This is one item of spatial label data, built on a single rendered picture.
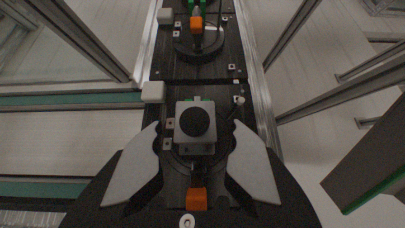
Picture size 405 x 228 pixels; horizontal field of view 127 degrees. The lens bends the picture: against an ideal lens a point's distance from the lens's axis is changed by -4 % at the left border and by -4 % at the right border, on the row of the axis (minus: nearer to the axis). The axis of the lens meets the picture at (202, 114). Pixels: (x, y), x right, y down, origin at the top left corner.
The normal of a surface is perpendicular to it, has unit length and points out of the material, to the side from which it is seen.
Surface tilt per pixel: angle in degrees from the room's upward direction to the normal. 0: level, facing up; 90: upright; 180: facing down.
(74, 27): 90
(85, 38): 90
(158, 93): 0
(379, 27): 0
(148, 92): 0
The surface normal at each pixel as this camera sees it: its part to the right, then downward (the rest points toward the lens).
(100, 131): 0.00, -0.31
